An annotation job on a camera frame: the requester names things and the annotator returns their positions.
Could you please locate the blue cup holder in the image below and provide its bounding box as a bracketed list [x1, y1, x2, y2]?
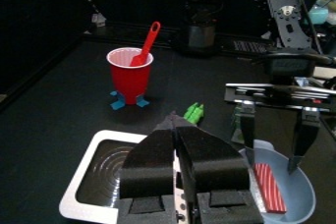
[108, 90, 151, 111]

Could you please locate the salmon sushi toy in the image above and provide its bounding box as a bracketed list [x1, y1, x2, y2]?
[252, 162, 289, 215]

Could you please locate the teal cup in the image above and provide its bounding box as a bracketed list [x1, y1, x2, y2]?
[307, 4, 331, 26]

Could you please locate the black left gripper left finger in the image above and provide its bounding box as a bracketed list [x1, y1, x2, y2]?
[117, 111, 177, 224]

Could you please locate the black cable with white tag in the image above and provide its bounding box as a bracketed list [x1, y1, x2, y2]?
[71, 0, 108, 28]

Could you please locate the white tray with black inside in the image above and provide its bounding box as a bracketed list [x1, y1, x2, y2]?
[57, 129, 148, 224]

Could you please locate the black post with metal cylinder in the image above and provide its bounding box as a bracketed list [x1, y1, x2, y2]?
[180, 0, 221, 57]

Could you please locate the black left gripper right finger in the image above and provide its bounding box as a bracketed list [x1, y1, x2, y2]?
[173, 116, 265, 224]

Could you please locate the light blue bowl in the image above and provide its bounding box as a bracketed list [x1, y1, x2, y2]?
[237, 139, 317, 224]

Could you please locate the red plastic spoon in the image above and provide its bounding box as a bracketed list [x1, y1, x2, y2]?
[128, 21, 163, 68]

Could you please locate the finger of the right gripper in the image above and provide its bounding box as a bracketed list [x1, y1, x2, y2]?
[237, 99, 257, 167]
[287, 106, 321, 175]

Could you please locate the red plastic cup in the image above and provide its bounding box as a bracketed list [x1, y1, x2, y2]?
[105, 46, 155, 106]

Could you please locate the green toy vegetable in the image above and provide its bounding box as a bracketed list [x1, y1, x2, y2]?
[183, 101, 207, 126]

